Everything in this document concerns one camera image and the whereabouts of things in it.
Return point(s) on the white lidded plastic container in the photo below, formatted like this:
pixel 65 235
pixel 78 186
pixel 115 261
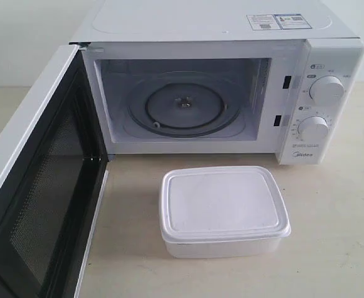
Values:
pixel 221 211

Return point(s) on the white microwave door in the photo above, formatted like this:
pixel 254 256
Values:
pixel 53 173

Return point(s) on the white microwave oven body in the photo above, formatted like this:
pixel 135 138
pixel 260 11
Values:
pixel 126 42

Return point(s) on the glass turntable plate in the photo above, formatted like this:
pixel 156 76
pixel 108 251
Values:
pixel 185 104

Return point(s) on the lower white control knob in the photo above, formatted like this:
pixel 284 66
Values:
pixel 313 129

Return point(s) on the white control knob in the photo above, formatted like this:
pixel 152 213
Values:
pixel 313 129
pixel 326 91

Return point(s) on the white and blue label sticker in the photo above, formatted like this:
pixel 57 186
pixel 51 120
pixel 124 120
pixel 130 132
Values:
pixel 278 22

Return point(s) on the upper white control knob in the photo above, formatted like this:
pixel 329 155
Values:
pixel 326 91

